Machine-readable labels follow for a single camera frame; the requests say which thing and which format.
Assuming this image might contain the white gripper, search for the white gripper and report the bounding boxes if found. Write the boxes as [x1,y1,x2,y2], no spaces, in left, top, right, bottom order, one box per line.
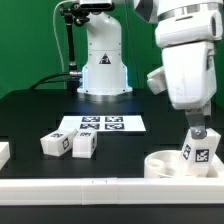
[147,41,217,139]

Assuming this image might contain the white round stool seat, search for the white round stool seat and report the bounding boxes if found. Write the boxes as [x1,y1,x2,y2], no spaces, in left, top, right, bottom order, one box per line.
[144,150,220,178]

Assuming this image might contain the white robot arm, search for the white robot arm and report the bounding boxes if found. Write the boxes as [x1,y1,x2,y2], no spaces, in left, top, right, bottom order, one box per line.
[79,0,223,139]

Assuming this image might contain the white marker sheet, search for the white marker sheet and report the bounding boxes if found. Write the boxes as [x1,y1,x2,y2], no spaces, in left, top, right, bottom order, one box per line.
[59,115,146,132]

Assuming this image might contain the white front border rail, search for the white front border rail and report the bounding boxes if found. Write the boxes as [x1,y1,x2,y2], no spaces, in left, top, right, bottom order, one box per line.
[0,178,224,205]

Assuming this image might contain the black camera stand pole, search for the black camera stand pole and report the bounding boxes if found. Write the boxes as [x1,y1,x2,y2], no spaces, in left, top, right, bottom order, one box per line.
[60,3,89,92]

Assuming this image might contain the black cables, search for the black cables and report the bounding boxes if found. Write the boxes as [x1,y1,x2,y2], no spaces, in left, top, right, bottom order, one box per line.
[29,73,81,90]

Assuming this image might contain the white cable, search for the white cable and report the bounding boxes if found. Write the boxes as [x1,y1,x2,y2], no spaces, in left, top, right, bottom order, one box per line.
[52,0,74,73]

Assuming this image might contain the white left border rail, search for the white left border rail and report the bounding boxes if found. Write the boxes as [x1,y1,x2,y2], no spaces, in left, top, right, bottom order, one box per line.
[0,142,10,170]

